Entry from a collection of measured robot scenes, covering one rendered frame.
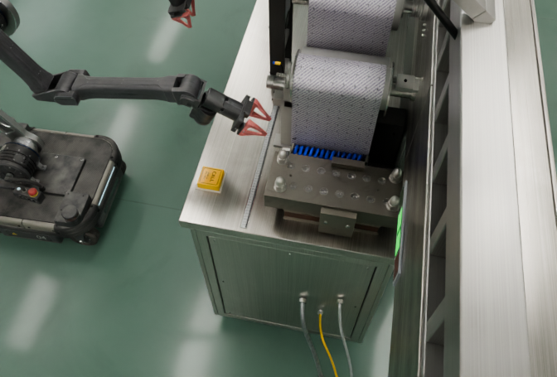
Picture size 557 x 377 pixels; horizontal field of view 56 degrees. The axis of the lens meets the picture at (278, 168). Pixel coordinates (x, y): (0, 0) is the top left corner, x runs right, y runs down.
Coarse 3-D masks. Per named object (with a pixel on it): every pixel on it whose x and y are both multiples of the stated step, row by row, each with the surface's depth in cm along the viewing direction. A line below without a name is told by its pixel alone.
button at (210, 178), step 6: (204, 168) 166; (210, 168) 166; (216, 168) 166; (204, 174) 164; (210, 174) 164; (216, 174) 164; (222, 174) 165; (198, 180) 163; (204, 180) 163; (210, 180) 163; (216, 180) 163; (198, 186) 164; (204, 186) 163; (210, 186) 162; (216, 186) 162
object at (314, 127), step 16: (304, 112) 146; (320, 112) 144; (336, 112) 143; (304, 128) 151; (320, 128) 150; (336, 128) 149; (352, 128) 147; (368, 128) 146; (304, 144) 157; (320, 144) 156; (336, 144) 154; (352, 144) 153; (368, 144) 151
